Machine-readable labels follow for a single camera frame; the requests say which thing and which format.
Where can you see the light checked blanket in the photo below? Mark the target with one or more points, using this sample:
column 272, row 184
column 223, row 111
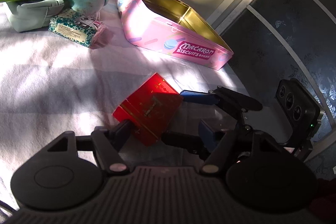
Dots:
column 52, row 82

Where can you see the pink biscuit tin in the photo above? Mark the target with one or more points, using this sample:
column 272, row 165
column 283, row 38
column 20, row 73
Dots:
column 157, row 35

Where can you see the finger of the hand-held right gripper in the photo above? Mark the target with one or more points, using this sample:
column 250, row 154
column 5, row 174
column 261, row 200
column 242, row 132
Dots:
column 199, row 97
column 181, row 140

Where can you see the red box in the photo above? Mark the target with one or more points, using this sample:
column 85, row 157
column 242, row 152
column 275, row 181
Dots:
column 152, row 104

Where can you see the teal fabric pouch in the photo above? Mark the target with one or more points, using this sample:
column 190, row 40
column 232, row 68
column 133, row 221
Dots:
column 29, row 15

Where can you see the green speckled pink box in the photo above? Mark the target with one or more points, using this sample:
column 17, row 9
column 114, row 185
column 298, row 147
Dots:
column 71, row 29

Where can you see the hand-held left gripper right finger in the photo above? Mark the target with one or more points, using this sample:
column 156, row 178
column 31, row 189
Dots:
column 208, row 134

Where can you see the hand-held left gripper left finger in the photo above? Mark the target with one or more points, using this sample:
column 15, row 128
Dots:
column 122, row 132

